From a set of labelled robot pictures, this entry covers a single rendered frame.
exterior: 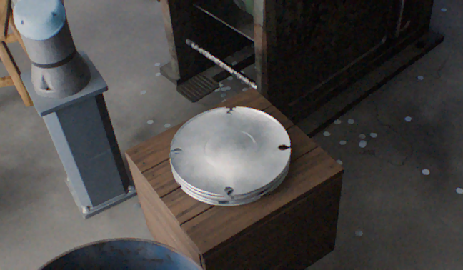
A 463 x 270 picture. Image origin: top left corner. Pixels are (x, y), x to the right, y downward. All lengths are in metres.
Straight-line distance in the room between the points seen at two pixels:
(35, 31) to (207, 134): 0.47
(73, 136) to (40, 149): 0.49
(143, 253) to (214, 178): 0.27
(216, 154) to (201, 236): 0.21
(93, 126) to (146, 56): 0.81
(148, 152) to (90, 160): 0.26
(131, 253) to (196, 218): 0.20
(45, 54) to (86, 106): 0.18
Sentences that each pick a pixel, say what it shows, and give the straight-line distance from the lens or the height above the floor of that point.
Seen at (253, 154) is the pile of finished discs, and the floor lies 0.39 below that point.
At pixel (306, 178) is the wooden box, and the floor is 0.35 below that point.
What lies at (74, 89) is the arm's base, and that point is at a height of 0.46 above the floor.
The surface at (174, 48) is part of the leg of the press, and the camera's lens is 2.05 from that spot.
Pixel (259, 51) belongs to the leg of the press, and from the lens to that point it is 1.62.
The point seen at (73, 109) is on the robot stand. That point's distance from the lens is 1.51.
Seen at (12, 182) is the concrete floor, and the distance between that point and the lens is 1.98.
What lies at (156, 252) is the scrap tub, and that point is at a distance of 1.11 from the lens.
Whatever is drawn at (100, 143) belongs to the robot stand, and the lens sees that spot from 1.61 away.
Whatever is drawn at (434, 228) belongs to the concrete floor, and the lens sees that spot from 1.73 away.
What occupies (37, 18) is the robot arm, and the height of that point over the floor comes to 0.67.
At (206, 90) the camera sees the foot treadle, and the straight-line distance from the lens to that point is 1.85.
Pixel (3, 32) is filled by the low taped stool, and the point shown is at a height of 0.33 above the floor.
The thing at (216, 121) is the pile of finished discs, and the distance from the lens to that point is 1.42.
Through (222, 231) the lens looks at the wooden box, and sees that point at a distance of 1.24.
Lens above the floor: 1.37
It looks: 45 degrees down
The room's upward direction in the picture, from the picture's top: 5 degrees counter-clockwise
